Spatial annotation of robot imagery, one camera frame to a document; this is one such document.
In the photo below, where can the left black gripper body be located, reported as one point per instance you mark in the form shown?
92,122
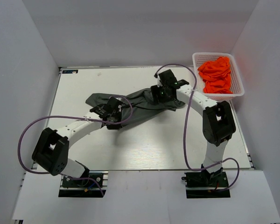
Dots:
117,112

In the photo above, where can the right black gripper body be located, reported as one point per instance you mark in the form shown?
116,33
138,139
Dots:
157,94

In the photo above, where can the dark grey t shirt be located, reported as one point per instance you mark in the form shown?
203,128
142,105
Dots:
139,103

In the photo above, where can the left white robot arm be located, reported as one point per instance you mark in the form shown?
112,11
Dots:
52,149

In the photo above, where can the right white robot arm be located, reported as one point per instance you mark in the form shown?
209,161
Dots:
218,124

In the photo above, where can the orange t shirt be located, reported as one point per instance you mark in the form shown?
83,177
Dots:
216,75

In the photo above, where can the blue label sticker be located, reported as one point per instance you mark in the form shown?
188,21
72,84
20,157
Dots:
69,71

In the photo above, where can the white plastic basket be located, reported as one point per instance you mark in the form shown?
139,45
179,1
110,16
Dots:
236,83

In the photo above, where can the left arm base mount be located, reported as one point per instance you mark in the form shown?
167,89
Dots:
84,188

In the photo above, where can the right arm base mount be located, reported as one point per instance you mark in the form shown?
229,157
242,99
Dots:
197,187

